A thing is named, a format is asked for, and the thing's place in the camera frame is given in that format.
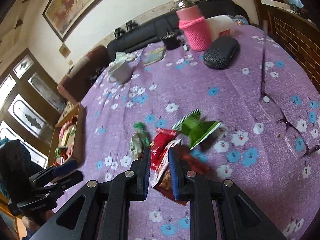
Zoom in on green clear candy packet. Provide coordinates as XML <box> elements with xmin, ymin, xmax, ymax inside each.
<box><xmin>129</xmin><ymin>122</ymin><xmax>151</xmax><ymax>160</ymax></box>

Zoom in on yellow cake bar packet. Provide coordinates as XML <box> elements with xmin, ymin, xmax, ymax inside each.
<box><xmin>58</xmin><ymin>130</ymin><xmax>69</xmax><ymax>147</ymax></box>

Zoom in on dark red nut packet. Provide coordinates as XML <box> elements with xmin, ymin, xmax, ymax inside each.
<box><xmin>151</xmin><ymin>145</ymin><xmax>209</xmax><ymax>206</ymax></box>

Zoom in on pink character snack packet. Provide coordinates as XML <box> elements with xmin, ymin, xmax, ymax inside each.
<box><xmin>59</xmin><ymin>115</ymin><xmax>77</xmax><ymax>139</ymax></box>

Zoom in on green pea snack packet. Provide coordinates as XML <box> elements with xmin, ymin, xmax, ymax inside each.
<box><xmin>172</xmin><ymin>108</ymin><xmax>228</xmax><ymax>150</ymax></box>

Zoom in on white red snack packet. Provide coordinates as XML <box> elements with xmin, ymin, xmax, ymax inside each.
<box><xmin>150</xmin><ymin>128</ymin><xmax>181</xmax><ymax>187</ymax></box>

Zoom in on person's left hand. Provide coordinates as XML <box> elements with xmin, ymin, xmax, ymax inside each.
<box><xmin>22</xmin><ymin>210</ymin><xmax>55</xmax><ymax>234</ymax></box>

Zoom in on brown cardboard box tray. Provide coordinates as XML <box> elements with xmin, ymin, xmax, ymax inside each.
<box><xmin>47</xmin><ymin>103</ymin><xmax>86</xmax><ymax>167</ymax></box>

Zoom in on wooden glass door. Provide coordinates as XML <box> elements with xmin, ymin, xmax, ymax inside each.
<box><xmin>1</xmin><ymin>49</ymin><xmax>66</xmax><ymax>168</ymax></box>

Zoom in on white ceramic mug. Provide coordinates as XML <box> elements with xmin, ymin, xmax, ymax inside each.
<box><xmin>107</xmin><ymin>59</ymin><xmax>133</xmax><ymax>84</ymax></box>

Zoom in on brown armchair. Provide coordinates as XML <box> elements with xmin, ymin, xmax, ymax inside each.
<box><xmin>57</xmin><ymin>45</ymin><xmax>110</xmax><ymax>105</ymax></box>

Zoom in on small green booklet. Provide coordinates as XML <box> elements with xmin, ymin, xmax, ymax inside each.
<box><xmin>143</xmin><ymin>47</ymin><xmax>166</xmax><ymax>66</ymax></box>

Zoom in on white cloth gloves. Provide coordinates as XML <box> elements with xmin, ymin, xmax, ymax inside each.
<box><xmin>108</xmin><ymin>51</ymin><xmax>137</xmax><ymax>67</ymax></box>

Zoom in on purple floral tablecloth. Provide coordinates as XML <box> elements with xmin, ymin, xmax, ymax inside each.
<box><xmin>52</xmin><ymin>23</ymin><xmax>320</xmax><ymax>240</ymax></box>

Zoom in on small black cup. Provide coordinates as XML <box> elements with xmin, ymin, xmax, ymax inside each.
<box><xmin>161</xmin><ymin>32</ymin><xmax>181</xmax><ymax>51</ymax></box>

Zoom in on black leather sofa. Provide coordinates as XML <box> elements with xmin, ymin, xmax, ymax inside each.
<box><xmin>106</xmin><ymin>0</ymin><xmax>250</xmax><ymax>61</ymax></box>

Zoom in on black glasses case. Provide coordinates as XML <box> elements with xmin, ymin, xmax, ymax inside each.
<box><xmin>203</xmin><ymin>36</ymin><xmax>240</xmax><ymax>70</ymax></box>

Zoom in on pink knit-sleeved thermos bottle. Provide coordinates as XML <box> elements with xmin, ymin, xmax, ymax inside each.
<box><xmin>174</xmin><ymin>0</ymin><xmax>212</xmax><ymax>51</ymax></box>

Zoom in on purple-framed eyeglasses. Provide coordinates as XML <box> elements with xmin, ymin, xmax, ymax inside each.
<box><xmin>258</xmin><ymin>19</ymin><xmax>320</xmax><ymax>158</ymax></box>

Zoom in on wooden sideboard cabinet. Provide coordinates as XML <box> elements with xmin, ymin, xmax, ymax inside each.
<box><xmin>260</xmin><ymin>0</ymin><xmax>319</xmax><ymax>89</ymax></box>

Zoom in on framed wall painting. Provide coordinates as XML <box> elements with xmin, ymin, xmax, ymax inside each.
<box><xmin>42</xmin><ymin>0</ymin><xmax>101</xmax><ymax>42</ymax></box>

